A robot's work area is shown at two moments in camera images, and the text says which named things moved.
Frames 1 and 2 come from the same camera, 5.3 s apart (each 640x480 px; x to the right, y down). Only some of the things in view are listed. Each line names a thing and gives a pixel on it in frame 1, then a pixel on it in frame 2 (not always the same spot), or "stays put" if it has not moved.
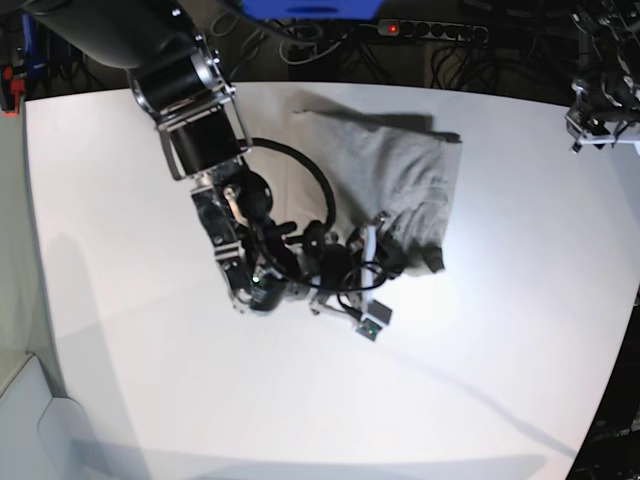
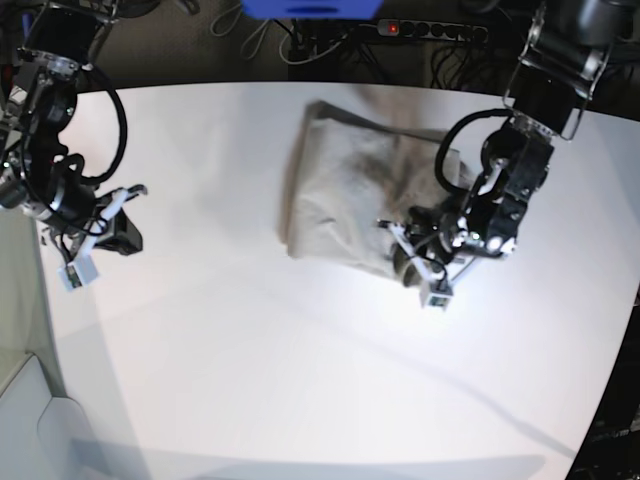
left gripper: x=322 y=269 to x=70 y=206
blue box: x=311 y=9 stays put
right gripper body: x=605 y=105 to x=469 y=221
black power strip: x=433 y=29 stays put
